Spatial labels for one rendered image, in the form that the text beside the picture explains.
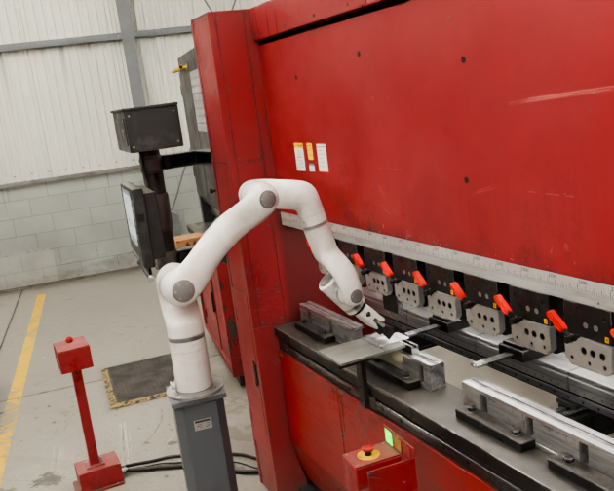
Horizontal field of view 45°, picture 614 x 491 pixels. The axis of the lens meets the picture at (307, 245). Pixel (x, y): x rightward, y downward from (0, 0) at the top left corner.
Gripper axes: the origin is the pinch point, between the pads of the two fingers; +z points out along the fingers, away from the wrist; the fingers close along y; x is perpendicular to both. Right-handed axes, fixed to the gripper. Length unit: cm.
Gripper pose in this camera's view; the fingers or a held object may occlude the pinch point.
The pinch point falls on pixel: (384, 331)
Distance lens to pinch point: 273.5
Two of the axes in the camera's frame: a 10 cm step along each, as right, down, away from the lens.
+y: -4.3, -1.3, 8.9
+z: 6.7, 6.2, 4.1
